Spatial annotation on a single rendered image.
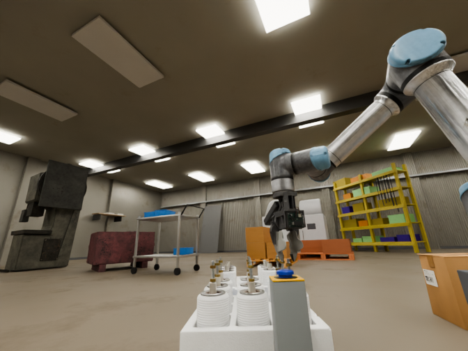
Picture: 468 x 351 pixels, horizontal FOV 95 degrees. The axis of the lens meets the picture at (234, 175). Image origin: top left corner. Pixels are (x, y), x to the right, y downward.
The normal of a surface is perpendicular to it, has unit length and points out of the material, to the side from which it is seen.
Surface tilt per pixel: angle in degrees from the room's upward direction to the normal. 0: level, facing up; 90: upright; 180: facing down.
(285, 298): 90
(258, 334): 90
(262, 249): 90
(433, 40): 83
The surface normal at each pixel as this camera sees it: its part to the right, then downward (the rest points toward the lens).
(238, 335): -0.04, -0.30
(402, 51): -0.54, -0.35
